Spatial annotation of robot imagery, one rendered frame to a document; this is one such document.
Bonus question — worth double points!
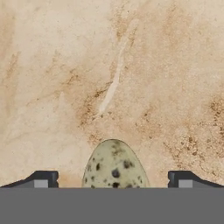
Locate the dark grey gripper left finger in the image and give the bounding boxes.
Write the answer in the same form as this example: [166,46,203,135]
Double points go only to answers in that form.
[0,170,60,189]

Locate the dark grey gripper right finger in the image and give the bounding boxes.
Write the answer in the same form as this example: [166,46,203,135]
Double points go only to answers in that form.
[167,170,224,189]

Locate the speckled pale green egg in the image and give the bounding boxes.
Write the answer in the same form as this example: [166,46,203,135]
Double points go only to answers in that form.
[81,138,151,189]

